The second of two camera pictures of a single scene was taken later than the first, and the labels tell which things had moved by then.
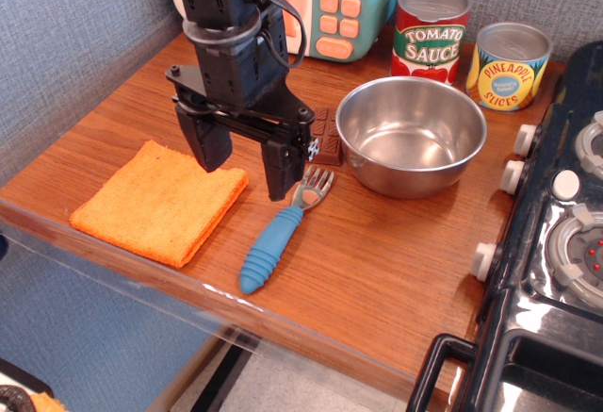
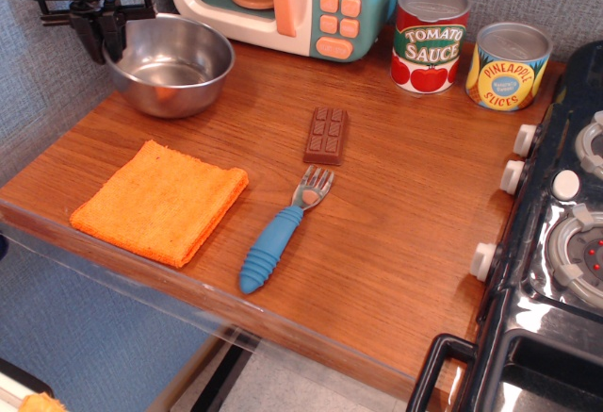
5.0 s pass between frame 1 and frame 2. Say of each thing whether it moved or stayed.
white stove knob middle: stayed
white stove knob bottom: stayed
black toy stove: stayed
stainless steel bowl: moved
